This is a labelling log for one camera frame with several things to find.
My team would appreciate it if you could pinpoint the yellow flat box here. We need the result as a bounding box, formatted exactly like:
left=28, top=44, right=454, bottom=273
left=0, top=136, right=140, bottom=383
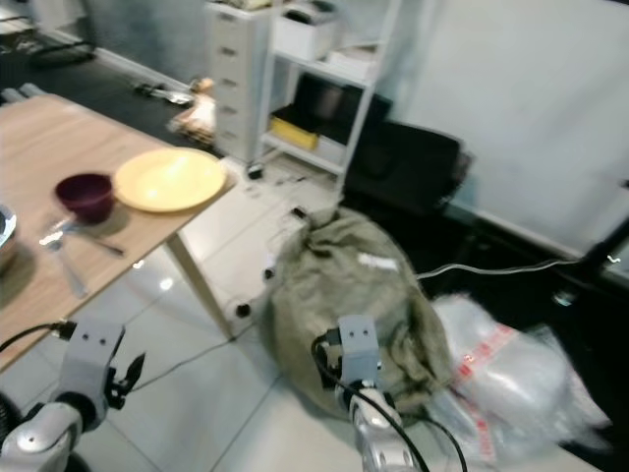
left=267, top=116, right=318, bottom=151

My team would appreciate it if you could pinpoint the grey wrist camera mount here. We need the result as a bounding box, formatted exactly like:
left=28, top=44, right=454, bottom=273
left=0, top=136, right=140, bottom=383
left=54, top=317, right=127, bottom=405
left=337, top=315, right=385, bottom=387

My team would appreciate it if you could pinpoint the white storage box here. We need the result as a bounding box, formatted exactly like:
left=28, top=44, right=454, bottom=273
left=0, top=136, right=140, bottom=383
left=272, top=5, right=341, bottom=63

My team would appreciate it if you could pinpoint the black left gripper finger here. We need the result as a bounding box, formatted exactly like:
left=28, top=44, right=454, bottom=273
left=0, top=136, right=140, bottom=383
left=110, top=354, right=146, bottom=410

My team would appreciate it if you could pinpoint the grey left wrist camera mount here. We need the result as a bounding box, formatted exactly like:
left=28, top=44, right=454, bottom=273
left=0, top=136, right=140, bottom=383
left=54, top=317, right=127, bottom=405

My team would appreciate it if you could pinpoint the wooden table leg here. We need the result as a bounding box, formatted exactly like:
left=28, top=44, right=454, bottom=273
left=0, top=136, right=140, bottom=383
left=165, top=234, right=238, bottom=341

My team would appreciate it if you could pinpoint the black stand pole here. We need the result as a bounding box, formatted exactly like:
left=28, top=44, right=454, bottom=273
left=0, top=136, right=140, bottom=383
left=574, top=181, right=629, bottom=288

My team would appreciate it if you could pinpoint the white metal shelf rack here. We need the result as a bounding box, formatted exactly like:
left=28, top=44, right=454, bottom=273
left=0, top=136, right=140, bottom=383
left=255, top=0, right=405, bottom=179

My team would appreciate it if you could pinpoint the white floor cable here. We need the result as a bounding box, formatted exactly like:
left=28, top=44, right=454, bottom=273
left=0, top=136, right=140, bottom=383
left=417, top=257, right=592, bottom=282

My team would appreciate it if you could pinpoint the silver spoon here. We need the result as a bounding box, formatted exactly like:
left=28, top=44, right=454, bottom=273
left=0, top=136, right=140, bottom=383
left=39, top=218, right=127, bottom=259

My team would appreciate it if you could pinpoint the black box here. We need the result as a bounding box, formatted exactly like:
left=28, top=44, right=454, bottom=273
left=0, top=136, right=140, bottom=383
left=289, top=74, right=390, bottom=148

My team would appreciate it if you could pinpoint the olive green cloth sack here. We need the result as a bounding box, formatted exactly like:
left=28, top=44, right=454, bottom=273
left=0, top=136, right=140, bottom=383
left=260, top=206, right=455, bottom=416

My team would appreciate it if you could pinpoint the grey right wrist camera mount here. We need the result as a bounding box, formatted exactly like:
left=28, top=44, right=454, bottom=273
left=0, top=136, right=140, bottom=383
left=337, top=315, right=385, bottom=387

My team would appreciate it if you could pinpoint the clear plastic bag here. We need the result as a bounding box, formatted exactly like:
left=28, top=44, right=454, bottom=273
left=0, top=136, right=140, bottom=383
left=426, top=293, right=613, bottom=465

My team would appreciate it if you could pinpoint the maroon bowl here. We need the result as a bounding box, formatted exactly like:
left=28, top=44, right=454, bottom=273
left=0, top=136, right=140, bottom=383
left=55, top=173, right=116, bottom=224

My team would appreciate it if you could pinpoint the yellow round plate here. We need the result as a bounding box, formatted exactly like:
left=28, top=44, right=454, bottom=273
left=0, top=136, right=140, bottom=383
left=114, top=147, right=228, bottom=214

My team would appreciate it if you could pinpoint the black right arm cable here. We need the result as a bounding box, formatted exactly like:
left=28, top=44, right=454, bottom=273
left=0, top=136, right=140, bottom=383
left=312, top=332, right=469, bottom=472

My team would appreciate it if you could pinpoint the silver metal bowl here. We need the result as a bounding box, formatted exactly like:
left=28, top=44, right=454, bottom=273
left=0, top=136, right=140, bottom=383
left=0, top=205, right=19, bottom=272

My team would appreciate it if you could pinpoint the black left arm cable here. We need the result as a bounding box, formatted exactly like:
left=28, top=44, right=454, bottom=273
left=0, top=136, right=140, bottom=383
left=0, top=321, right=76, bottom=356

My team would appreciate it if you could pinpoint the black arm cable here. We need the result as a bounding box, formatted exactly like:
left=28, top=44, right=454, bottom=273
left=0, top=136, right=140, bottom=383
left=312, top=332, right=469, bottom=472
left=0, top=321, right=76, bottom=356

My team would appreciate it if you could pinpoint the white drawer cabinet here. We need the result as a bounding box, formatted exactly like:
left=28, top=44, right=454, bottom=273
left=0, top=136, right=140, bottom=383
left=206, top=2, right=272, bottom=164

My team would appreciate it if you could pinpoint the small doll figure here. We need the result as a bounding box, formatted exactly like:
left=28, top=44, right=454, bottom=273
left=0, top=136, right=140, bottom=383
left=169, top=77, right=218, bottom=145

